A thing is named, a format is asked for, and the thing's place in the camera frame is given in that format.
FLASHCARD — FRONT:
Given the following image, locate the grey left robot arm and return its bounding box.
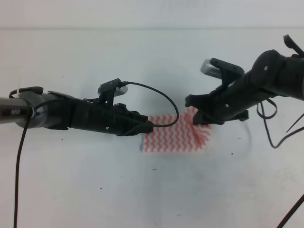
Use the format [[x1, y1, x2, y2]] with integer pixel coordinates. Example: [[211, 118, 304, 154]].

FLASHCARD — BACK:
[[0, 86, 153, 136]]

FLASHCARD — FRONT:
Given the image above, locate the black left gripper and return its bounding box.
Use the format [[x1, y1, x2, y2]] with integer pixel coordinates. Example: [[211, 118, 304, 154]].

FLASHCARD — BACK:
[[48, 91, 153, 136]]

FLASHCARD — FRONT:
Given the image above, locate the black right camera cable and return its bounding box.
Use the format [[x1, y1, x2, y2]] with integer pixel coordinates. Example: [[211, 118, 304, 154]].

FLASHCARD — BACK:
[[256, 97, 304, 228]]

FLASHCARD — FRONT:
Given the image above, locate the black left camera cable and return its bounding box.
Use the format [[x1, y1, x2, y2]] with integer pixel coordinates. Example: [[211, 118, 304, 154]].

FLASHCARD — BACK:
[[13, 81, 180, 228]]

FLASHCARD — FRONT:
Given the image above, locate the black camera cable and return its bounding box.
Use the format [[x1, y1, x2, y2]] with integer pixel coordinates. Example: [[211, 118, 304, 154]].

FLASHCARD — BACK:
[[256, 97, 304, 228], [13, 81, 180, 228]]

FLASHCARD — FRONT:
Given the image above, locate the pink white wavy towel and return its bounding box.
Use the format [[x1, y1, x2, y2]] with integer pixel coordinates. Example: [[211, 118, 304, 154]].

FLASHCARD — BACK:
[[141, 107, 211, 154]]

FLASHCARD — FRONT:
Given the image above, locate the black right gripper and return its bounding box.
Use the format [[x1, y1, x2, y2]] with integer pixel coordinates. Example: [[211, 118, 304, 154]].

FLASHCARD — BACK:
[[185, 78, 249, 125]]

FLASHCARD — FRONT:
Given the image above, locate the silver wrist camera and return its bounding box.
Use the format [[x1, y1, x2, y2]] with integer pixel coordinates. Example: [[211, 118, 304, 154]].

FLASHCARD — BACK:
[[200, 57, 245, 87], [97, 78, 128, 106]]

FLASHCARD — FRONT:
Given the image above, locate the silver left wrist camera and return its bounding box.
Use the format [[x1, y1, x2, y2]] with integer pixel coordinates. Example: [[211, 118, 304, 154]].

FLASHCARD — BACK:
[[97, 78, 128, 106]]

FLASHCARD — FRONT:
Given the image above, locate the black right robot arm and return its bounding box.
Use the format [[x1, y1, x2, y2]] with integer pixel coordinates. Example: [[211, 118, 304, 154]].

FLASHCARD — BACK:
[[185, 35, 304, 125]]

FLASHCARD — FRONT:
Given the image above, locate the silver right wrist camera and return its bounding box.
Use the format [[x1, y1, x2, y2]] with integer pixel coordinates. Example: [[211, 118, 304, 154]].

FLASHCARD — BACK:
[[200, 57, 245, 87]]

